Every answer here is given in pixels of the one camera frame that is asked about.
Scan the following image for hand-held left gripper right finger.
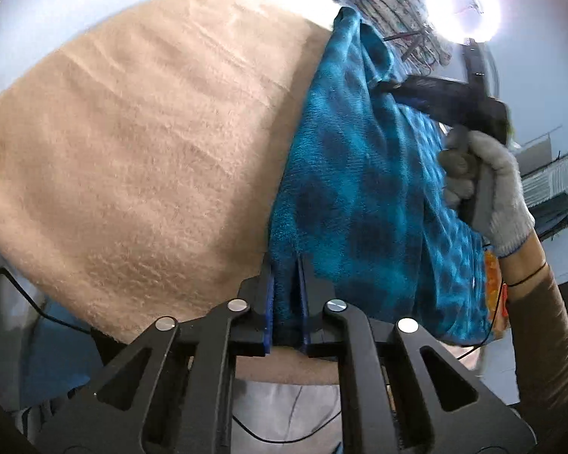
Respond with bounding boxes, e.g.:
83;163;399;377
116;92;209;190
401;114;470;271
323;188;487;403
297;258;535;454

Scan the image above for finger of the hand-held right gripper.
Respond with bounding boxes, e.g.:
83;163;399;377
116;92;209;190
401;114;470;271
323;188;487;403
370;78;408;100

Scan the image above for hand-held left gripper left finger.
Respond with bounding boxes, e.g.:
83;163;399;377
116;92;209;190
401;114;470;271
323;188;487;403
33;265;275;454

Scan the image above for blue plaid fleece jacket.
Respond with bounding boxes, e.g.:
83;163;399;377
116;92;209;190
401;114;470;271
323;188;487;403
265;7;495;348

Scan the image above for person's right forearm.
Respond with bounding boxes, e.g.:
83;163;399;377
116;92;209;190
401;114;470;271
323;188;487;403
499;232;568;417

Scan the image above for person's right hand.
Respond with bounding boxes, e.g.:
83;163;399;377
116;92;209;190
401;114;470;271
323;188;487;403
438;127;535;258

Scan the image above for folded floral quilt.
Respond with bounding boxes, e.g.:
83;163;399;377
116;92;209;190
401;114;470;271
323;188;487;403
322;0;455;64

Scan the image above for person's grey trousers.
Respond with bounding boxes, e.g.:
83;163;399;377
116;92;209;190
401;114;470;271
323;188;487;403
234;378;346;454

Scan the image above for black slatted rack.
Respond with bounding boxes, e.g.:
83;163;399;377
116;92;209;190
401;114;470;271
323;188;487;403
516;125;568;242

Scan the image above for orange printed cloth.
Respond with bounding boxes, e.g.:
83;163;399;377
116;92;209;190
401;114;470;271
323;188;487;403
483;250;510;339

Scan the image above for tan fleece blanket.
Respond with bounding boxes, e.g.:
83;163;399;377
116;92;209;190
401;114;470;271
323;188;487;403
0;0;342;386

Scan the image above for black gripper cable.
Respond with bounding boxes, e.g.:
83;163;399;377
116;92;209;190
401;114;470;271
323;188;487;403
0;267;98;334
454;279;509;361

